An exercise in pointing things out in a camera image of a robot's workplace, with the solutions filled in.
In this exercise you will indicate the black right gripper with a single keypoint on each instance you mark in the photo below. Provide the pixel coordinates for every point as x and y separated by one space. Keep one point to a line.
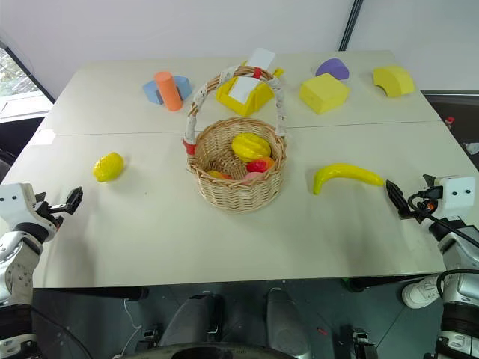
417 214

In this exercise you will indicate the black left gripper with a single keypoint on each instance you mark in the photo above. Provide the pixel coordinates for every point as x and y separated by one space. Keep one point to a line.
50 217

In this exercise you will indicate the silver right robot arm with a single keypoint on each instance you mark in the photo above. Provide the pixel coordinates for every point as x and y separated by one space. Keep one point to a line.
461 248

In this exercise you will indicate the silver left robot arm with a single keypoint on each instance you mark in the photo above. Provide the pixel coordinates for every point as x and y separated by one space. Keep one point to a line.
16 276

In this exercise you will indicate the red orange toy fruit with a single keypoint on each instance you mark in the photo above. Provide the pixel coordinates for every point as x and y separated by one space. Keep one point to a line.
260 165

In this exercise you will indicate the pink toy fruit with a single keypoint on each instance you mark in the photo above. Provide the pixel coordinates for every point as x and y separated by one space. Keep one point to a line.
251 177

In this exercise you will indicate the yellow ribbed toy fruit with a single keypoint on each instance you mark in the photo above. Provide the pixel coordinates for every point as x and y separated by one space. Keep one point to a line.
250 146

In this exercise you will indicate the orange yellow toy fruit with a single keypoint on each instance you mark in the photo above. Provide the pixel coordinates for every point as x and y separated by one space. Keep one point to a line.
217 175

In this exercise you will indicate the yellow toy lemon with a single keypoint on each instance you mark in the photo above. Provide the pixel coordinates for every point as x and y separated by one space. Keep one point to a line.
108 167

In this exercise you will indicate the yellow toy banana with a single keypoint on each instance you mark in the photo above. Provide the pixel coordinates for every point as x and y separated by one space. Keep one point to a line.
338 170

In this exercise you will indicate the red capped small bottle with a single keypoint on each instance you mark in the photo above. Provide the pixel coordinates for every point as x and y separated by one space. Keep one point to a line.
450 122

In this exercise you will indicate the white sneaker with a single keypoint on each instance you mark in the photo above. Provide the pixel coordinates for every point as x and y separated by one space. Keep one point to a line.
421 293

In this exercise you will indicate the yellow foam arch block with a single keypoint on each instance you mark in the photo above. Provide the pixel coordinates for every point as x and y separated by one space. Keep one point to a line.
396 80

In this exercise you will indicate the window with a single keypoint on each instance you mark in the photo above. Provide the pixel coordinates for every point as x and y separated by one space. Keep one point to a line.
16 80

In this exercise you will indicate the yellow foam cube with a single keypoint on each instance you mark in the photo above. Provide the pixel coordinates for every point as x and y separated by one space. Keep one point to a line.
323 93

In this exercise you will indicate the blue foam block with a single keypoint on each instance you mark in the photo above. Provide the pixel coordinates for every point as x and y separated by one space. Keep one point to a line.
149 91

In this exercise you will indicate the purple foam block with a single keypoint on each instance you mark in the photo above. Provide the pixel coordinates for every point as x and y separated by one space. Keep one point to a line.
331 69

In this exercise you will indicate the orange foam cylinder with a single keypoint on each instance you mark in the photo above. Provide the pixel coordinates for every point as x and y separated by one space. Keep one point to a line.
169 91

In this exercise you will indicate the dark grey rounded shape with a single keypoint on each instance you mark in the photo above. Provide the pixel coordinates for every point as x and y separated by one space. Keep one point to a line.
286 321
194 319

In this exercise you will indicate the yellow plastic card holder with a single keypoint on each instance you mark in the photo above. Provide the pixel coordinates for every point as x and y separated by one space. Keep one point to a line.
258 100

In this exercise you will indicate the white card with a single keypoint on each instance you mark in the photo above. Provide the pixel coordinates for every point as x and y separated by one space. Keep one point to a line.
262 59

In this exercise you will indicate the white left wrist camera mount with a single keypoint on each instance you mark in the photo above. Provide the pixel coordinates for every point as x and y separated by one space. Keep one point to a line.
18 203

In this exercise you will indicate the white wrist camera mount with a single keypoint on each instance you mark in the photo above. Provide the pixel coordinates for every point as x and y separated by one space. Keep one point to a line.
458 202
18 203

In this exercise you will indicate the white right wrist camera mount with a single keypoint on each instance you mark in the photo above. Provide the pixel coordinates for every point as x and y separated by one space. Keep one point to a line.
458 202

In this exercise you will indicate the dark grey wall post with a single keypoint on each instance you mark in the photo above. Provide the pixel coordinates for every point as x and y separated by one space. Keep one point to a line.
351 24

